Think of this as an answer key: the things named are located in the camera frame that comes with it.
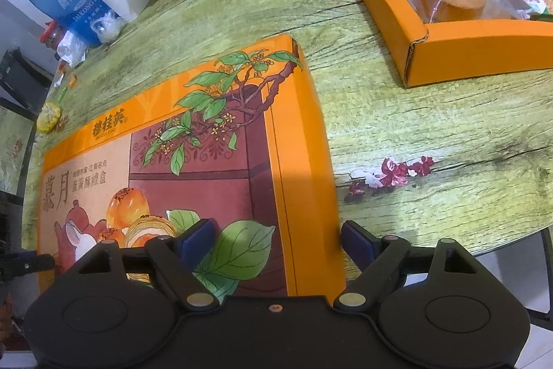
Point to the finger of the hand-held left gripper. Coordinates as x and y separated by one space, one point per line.
34 264

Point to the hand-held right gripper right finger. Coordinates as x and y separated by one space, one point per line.
358 243

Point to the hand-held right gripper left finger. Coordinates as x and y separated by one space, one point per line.
196 243

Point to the orange printed box lid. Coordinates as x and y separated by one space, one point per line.
216 179

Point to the orange cardboard box tray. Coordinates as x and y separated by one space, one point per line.
475 53

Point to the yellow corn cob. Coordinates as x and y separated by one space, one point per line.
49 118

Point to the small orange packet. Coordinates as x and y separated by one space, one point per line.
72 80

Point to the crumpled white plastic wrap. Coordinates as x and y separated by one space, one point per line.
71 49

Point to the small red jar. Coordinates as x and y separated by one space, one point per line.
52 34

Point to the black metal frame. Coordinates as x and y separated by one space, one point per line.
13 68

